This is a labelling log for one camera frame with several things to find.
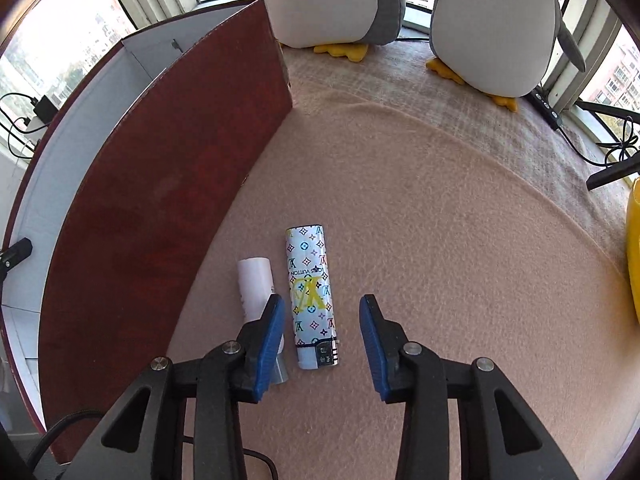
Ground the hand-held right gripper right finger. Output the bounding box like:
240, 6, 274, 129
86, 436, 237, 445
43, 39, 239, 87
359, 294, 581, 480

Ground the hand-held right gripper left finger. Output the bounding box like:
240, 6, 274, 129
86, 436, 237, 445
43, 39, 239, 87
59, 293, 287, 480

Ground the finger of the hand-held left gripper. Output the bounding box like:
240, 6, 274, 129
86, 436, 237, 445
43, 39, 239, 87
0, 238, 34, 273

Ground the white lip balm tube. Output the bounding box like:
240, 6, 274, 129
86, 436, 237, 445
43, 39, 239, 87
237, 257, 290, 386

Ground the patterned white lighter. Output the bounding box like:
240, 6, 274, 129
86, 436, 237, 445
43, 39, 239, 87
285, 224, 343, 371

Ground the red-brown box white inside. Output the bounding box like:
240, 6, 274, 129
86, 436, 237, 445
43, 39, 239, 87
0, 0, 296, 463

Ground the black power adapter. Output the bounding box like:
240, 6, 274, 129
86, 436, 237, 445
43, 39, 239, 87
32, 95, 59, 121

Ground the yellow plastic fruit bowl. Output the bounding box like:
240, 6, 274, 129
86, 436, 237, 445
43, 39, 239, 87
625, 175, 640, 323

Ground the small penguin plush toy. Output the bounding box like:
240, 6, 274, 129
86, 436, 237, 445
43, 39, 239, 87
406, 0, 587, 111

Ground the large penguin plush toy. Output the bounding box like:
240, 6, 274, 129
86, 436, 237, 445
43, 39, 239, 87
241, 0, 408, 63

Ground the black charger cable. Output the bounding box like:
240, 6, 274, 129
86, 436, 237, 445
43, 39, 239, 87
0, 92, 41, 161

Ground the black ring light cable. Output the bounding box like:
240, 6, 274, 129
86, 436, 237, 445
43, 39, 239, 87
557, 125, 612, 168

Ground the black inline cable controller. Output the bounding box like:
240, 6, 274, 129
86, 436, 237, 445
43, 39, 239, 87
530, 87, 563, 131

